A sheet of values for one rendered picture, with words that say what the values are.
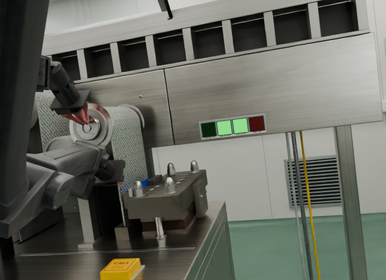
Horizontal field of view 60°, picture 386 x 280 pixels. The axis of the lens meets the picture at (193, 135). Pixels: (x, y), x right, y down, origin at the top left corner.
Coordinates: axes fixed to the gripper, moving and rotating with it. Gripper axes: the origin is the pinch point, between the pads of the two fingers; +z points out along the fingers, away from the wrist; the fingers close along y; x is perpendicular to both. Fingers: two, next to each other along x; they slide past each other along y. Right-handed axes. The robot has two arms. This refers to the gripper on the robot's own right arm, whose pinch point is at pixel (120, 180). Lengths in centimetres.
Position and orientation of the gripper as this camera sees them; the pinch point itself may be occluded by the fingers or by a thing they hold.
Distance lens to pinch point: 107.5
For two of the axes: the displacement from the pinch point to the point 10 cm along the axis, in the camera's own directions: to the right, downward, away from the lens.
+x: 0.0, -9.0, 4.3
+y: 9.7, -1.1, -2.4
